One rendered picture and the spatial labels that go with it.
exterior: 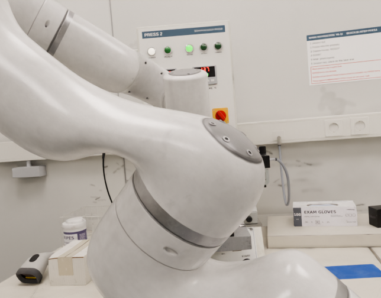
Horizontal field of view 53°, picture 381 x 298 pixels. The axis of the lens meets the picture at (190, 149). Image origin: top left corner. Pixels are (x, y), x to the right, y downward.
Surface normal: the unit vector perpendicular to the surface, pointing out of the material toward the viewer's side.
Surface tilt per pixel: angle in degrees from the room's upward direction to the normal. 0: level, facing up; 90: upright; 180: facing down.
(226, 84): 90
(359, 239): 90
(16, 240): 90
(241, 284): 31
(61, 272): 90
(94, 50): 98
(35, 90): 69
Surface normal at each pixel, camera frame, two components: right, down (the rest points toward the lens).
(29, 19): 0.32, 0.32
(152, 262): -0.10, 0.38
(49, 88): 0.26, -0.45
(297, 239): -0.20, 0.07
